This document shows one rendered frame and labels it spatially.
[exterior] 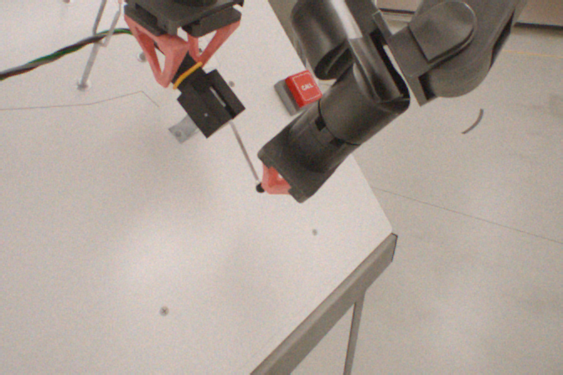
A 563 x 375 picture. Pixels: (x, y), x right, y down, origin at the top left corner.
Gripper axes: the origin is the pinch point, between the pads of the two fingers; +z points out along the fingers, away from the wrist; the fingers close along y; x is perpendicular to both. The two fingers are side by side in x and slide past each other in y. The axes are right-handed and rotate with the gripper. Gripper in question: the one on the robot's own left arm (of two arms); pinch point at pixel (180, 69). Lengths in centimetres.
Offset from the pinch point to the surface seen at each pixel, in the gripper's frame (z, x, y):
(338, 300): 21.8, 30.4, -2.7
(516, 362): 93, 104, -73
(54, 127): 5.3, -5.2, 12.4
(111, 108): 5.6, -4.3, 6.0
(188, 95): 0.7, 3.0, 1.7
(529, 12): 181, 59, -783
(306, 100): 7.8, 9.0, -18.0
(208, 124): 2.7, 6.1, 1.7
